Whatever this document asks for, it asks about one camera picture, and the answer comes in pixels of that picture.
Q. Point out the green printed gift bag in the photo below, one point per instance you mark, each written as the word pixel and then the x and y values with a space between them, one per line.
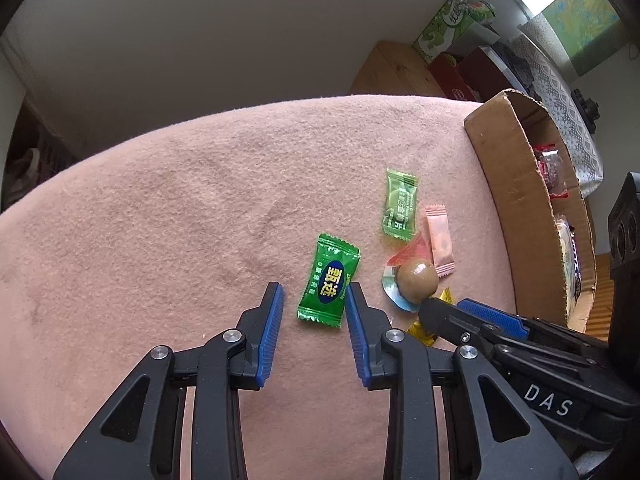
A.
pixel 458 28

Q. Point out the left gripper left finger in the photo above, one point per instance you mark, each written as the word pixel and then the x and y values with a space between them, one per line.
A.
pixel 138 431

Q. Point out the white lace table cover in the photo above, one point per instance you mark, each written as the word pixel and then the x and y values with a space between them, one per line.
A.
pixel 541 48

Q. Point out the dark green candy packet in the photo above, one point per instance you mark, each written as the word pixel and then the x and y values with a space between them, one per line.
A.
pixel 335 263

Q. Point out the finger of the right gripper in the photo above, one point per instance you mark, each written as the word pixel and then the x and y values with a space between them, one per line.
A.
pixel 495 315
pixel 456 326

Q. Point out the brown cardboard box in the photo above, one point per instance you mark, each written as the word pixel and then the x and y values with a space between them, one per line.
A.
pixel 504 132

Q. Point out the pink candy packet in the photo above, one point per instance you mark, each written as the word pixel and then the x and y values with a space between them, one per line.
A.
pixel 440 239

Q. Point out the dark red shoe box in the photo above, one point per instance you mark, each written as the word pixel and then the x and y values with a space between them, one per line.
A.
pixel 478 77

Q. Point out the packaged braised egg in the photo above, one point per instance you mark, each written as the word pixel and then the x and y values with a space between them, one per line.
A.
pixel 409 277

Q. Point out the light green candy packet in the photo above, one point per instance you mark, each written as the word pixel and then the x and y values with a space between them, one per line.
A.
pixel 399 218

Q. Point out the black camera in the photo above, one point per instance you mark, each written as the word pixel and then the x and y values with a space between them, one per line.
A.
pixel 588 109

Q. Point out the red clear snack bag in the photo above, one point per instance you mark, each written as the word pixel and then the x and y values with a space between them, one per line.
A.
pixel 551 167

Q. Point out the pink table cloth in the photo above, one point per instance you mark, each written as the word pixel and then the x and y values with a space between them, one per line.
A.
pixel 167 238

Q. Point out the landscape wall painting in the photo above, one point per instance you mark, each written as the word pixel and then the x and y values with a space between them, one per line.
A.
pixel 590 31

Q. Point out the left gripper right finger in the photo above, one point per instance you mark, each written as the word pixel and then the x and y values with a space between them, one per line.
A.
pixel 491 432

